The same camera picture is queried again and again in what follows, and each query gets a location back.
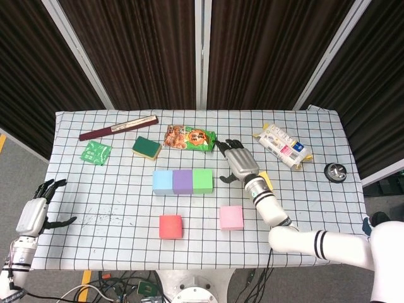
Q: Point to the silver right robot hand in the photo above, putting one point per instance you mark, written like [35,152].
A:
[243,164]

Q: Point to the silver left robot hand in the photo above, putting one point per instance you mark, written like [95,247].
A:
[31,217]

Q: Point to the green foam cube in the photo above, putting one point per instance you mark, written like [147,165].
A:
[203,180]

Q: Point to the purple foam cube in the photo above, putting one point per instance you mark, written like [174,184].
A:
[183,181]

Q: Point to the light blue foam cube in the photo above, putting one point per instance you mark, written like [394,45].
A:
[163,182]

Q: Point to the red foam cube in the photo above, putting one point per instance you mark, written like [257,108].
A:
[170,227]

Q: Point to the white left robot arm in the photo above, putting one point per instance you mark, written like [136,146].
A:
[20,251]

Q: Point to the yellow foam cube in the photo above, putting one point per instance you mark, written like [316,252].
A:
[267,181]

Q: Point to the white plastic noodle package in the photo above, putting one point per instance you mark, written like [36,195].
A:
[284,146]

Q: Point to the pink foam cube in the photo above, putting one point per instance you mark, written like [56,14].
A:
[231,217]

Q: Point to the orange green snack bag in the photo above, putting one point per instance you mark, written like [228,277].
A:
[189,139]

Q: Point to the green sachet packet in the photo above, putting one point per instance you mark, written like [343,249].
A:
[96,153]

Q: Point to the green and yellow sponge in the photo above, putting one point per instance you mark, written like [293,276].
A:
[146,147]

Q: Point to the dark brown curtain panel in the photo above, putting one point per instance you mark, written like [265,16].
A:
[378,94]
[31,79]
[268,53]
[135,53]

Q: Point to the dark red folded fan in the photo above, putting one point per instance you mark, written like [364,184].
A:
[126,126]

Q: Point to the green circuit board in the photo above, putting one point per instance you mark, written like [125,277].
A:
[146,288]

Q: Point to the black bulky floor object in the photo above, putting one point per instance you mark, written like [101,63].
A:
[380,217]

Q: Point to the white partition base rail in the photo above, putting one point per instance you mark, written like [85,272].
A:
[382,174]
[22,145]

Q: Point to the white partition post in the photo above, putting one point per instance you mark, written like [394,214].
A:
[202,53]
[332,53]
[79,53]

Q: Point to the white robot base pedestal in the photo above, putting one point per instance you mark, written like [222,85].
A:
[195,284]

